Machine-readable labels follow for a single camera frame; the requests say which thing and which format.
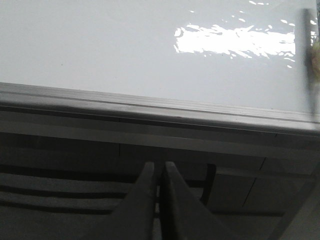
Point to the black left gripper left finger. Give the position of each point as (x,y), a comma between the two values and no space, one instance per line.
(133,218)

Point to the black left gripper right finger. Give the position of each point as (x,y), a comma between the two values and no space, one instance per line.
(182,215)

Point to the marker pen with taped cap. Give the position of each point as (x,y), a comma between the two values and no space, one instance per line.
(310,52)

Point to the white whiteboard with grey frame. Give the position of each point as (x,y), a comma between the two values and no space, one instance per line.
(240,64)

